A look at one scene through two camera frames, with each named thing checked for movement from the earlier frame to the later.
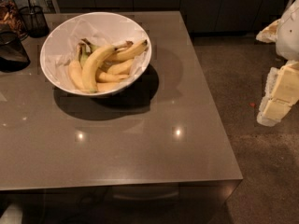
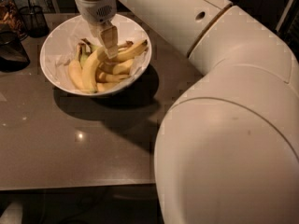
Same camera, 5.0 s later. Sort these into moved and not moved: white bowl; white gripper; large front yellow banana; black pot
Moved: white gripper
Not moved: white bowl; black pot; large front yellow banana
